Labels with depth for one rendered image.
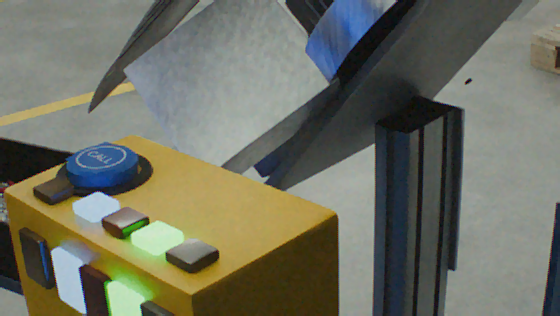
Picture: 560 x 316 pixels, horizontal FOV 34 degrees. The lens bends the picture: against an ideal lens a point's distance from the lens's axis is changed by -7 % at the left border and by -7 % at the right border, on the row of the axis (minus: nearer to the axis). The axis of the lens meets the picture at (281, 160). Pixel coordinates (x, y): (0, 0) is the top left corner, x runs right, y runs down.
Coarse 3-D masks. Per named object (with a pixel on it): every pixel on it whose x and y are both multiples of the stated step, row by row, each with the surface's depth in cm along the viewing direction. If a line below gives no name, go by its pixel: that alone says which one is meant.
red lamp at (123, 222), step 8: (128, 208) 46; (104, 216) 46; (112, 216) 46; (120, 216) 46; (128, 216) 46; (136, 216) 46; (144, 216) 46; (104, 224) 45; (112, 224) 45; (120, 224) 45; (128, 224) 45; (136, 224) 45; (144, 224) 46; (112, 232) 45; (120, 232) 45; (128, 232) 45
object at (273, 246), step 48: (144, 144) 55; (144, 192) 49; (192, 192) 49; (240, 192) 49; (48, 240) 48; (96, 240) 45; (240, 240) 44; (288, 240) 45; (336, 240) 47; (144, 288) 43; (192, 288) 41; (240, 288) 43; (288, 288) 45; (336, 288) 48
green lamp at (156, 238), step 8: (152, 224) 45; (160, 224) 45; (136, 232) 44; (144, 232) 44; (152, 232) 44; (160, 232) 44; (168, 232) 44; (176, 232) 44; (136, 240) 44; (144, 240) 44; (152, 240) 43; (160, 240) 43; (168, 240) 44; (176, 240) 44; (144, 248) 44; (152, 248) 43; (160, 248) 43; (168, 248) 44
